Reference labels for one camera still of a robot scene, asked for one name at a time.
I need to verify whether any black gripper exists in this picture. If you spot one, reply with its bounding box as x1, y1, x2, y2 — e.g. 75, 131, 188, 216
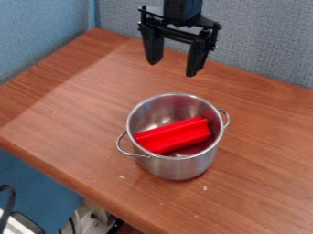
138, 0, 222, 77

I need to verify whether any stainless steel pot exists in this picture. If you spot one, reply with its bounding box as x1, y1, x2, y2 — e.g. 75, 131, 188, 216
121, 92, 230, 181

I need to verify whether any red block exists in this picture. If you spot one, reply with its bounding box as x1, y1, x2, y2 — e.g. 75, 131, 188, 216
134, 117, 212, 154

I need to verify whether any white power strip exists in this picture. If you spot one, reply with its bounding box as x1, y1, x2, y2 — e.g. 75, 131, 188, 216
58, 199, 118, 234

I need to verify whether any grey white device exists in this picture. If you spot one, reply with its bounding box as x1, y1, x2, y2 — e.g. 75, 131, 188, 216
2, 212, 46, 234

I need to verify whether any black cable loop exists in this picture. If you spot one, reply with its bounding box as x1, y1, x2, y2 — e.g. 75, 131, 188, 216
0, 184, 18, 234

